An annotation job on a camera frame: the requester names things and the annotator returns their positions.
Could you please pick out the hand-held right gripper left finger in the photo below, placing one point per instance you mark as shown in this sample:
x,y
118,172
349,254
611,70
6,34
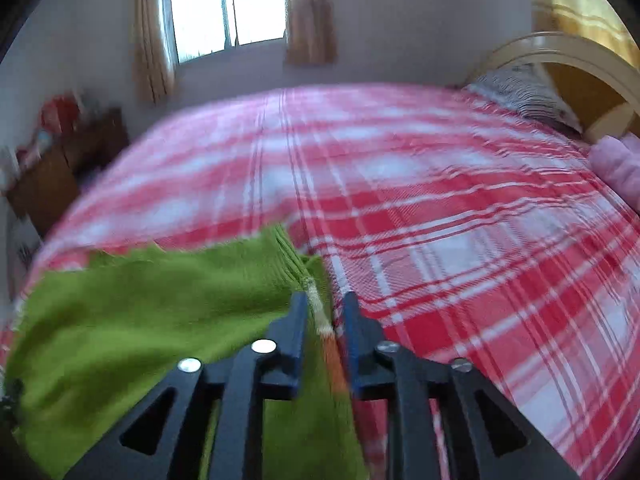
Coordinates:
x,y
299,340

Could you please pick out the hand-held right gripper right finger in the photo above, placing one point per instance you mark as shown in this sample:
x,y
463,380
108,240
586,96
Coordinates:
x,y
352,350

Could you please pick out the green striped knit sweater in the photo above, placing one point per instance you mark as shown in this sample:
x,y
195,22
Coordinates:
x,y
150,320

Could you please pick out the bed with red plaid sheet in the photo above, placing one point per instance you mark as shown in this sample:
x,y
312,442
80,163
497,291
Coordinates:
x,y
425,200

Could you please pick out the brown wooden desk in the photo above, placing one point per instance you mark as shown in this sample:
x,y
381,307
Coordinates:
x,y
55,185

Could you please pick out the grey patterned pillow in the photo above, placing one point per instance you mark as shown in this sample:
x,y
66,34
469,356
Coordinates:
x,y
525,95

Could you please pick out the pink blanket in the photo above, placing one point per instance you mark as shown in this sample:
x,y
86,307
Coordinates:
x,y
617,170

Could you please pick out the pink curtain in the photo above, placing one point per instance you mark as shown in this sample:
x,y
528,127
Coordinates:
x,y
310,15
152,40

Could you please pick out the red gift box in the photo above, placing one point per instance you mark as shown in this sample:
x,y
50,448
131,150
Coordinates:
x,y
60,112

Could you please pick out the window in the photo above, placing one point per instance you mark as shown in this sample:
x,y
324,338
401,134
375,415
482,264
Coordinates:
x,y
220,10

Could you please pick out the cream wooden headboard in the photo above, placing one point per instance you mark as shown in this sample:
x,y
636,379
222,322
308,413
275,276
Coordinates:
x,y
575,75

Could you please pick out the yellow curtain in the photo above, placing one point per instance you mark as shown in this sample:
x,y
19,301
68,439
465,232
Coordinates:
x,y
585,5

